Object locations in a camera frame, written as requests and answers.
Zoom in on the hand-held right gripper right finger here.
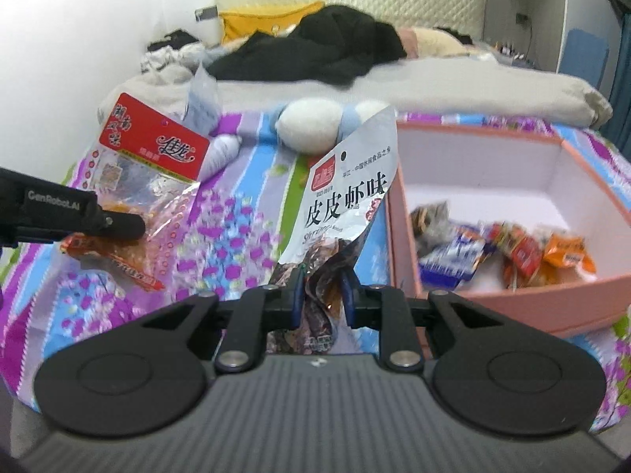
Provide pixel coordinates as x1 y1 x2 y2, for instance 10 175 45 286
342 272 500 371

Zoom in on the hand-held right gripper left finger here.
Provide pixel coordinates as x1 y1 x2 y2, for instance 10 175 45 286
140 272 304 372

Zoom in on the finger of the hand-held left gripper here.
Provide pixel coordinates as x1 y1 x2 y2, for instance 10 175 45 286
95 205 147 241

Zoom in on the clear packet with red label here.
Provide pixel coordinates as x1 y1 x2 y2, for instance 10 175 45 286
59 234 166 291
81 91 213 257

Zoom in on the grey shrimp snack bag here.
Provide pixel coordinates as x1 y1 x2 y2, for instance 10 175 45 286
269 103 399 356

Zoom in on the blue snack packet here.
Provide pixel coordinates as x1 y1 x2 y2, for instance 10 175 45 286
419 229 494 287

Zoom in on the red-brown snack packet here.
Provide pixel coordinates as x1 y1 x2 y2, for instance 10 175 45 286
493 224 543 289

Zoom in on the pink cardboard box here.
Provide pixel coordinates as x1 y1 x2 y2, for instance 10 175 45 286
385 121 631 338

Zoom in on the orange snack packet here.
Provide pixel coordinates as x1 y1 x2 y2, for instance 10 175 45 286
542 234 597 287

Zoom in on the floral striped bedsheet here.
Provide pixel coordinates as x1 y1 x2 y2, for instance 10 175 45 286
0 111 631 434

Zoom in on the white cylindrical bottle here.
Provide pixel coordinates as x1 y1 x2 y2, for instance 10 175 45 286
200 133 242 178

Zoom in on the clear plastic bag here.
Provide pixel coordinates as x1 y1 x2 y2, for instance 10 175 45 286
182 61 220 134

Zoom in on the white and blue plush toy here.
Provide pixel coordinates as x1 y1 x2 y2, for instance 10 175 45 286
273 99 395 153

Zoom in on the grey duvet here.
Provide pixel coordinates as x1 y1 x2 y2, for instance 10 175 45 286
99 54 614 129

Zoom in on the yellow pillow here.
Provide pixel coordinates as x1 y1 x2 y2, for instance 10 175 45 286
219 5 326 45

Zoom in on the black jacket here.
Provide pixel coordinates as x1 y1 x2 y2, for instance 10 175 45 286
204 4 409 87

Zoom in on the beige pillow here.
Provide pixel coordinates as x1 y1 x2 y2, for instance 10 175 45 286
397 24 474 57

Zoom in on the dark cloth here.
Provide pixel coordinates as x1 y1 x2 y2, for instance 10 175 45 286
434 27 474 45

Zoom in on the cluster of small bottles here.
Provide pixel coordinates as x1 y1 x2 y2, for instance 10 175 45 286
493 42 536 67

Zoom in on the blue board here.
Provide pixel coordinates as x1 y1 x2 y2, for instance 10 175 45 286
559 28 611 92

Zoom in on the blue curtain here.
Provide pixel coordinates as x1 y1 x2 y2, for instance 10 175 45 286
604 10 631 146

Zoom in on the white wardrobe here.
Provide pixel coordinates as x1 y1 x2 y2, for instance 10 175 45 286
483 0 617 89

